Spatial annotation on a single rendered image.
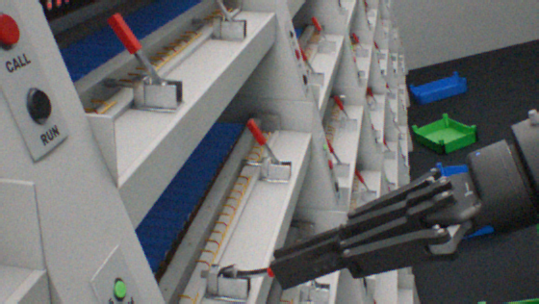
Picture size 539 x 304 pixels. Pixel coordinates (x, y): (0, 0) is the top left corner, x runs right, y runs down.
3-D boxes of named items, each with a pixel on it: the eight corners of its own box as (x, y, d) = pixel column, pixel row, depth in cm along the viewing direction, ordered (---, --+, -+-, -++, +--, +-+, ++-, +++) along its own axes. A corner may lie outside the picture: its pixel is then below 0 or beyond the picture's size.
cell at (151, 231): (127, 234, 73) (183, 240, 72) (121, 241, 71) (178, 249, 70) (126, 219, 72) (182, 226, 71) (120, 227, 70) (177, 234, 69)
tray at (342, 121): (362, 121, 175) (366, 72, 170) (346, 233, 120) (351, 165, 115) (288, 114, 178) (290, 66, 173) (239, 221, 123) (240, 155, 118)
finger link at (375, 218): (449, 183, 55) (449, 175, 57) (334, 222, 60) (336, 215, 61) (467, 220, 56) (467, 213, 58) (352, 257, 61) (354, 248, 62)
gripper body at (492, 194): (551, 241, 51) (442, 278, 54) (532, 193, 59) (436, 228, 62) (518, 162, 49) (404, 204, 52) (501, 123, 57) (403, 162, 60)
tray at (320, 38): (343, 52, 169) (346, -1, 164) (317, 137, 114) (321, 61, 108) (267, 46, 172) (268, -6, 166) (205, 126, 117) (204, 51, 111)
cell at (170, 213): (141, 216, 76) (193, 222, 75) (135, 224, 75) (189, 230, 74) (140, 202, 76) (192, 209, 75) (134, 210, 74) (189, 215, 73)
